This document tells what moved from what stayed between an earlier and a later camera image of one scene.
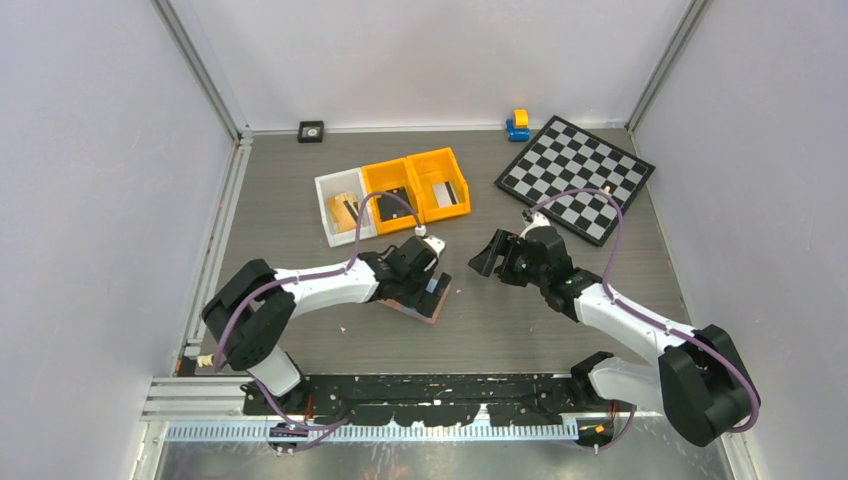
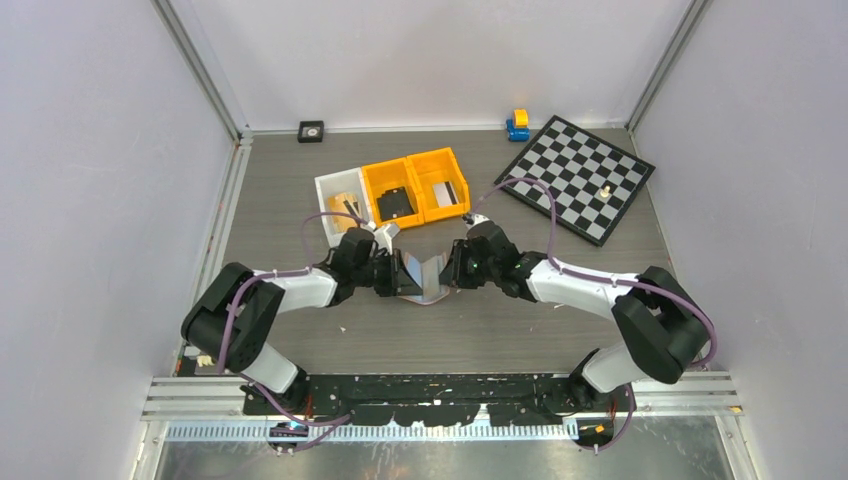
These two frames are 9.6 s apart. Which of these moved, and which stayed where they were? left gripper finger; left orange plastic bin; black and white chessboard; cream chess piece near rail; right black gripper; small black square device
Moved: right black gripper; left gripper finger
Stayed: small black square device; cream chess piece near rail; black and white chessboard; left orange plastic bin
